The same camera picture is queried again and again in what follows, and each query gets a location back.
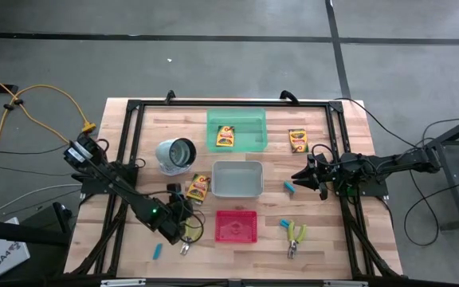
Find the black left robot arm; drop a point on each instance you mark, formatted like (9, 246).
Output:
(126, 187)

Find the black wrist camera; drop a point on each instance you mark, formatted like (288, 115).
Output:
(325, 167)
(174, 188)

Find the white cylindrical lamp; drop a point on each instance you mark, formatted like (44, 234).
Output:
(175, 153)

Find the black table frame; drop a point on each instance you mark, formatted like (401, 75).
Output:
(233, 103)

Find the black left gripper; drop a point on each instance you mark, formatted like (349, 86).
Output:
(181, 210)

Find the green translucent plastic bin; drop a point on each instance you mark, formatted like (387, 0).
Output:
(249, 131)

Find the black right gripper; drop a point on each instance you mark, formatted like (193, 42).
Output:
(339, 173)

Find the grey plastic bin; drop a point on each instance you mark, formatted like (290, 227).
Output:
(237, 179)

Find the black metal stand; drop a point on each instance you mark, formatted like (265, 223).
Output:
(448, 187)

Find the yellow green crayon box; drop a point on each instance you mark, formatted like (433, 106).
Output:
(198, 189)
(298, 140)
(225, 136)

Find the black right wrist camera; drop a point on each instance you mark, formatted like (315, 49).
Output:
(325, 167)

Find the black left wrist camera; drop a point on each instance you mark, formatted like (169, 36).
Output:
(174, 188)

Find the short blue slotted eraser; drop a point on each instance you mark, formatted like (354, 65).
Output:
(284, 223)

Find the silver aluminium extrusion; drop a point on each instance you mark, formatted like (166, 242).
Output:
(124, 282)
(345, 283)

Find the black stand leg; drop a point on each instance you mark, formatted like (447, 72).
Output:
(14, 233)

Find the red slotted plastic basket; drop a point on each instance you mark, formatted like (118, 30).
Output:
(221, 227)

